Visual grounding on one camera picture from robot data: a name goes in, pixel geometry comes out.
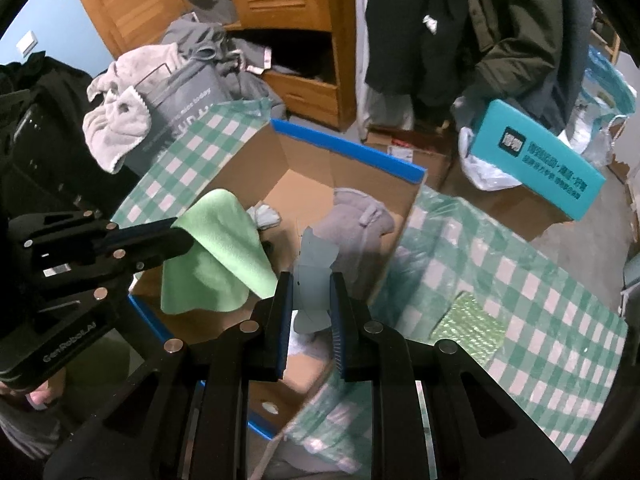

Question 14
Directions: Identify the light green microfiber cloth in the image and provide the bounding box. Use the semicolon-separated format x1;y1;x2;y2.
160;188;278;315

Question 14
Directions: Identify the hanging olive jacket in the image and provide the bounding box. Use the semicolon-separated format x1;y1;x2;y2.
451;0;592;134

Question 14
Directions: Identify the small white sock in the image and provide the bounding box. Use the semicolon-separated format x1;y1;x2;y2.
293;226;340;335

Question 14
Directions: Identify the wooden louvered wardrobe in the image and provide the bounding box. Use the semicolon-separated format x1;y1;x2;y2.
80;0;356;131

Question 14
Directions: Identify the light pink towel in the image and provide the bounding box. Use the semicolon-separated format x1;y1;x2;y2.
82;42;186;174

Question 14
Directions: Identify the blue white plastic bag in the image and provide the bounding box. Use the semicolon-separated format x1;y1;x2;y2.
564;46;637;169

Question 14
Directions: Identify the white patterned cloth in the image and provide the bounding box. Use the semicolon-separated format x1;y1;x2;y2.
246;202;281;231

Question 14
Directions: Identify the hanging black jacket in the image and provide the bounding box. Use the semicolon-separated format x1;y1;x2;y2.
366;0;474;107

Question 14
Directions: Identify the person's left hand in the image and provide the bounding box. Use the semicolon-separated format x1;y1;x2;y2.
0;367;66;408

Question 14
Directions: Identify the green checkered tablecloth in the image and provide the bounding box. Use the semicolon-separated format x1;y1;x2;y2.
113;101;627;458

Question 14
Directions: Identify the green sparkly scrub pad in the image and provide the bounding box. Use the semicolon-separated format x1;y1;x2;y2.
428;292;506;366

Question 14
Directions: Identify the brown cardboard box under teal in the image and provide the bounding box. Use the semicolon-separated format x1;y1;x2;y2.
440;160;570;242

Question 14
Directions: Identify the grey fleece mitten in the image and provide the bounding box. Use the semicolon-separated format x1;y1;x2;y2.
311;188;395;301

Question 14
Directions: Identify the teal printed shoe box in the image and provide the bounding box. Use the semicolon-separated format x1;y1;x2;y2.
470;100;604;220

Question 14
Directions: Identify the flat cardboard box on floor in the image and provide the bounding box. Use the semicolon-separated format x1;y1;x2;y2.
363;126;456;191

